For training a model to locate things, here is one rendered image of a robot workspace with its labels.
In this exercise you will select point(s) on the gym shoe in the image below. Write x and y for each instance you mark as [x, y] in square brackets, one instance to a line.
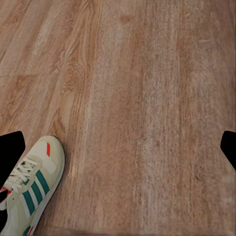
[30, 185]

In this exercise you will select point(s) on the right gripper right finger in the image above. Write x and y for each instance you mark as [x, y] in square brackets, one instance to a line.
[228, 146]

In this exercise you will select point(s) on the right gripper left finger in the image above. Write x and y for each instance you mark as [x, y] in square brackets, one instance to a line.
[12, 147]

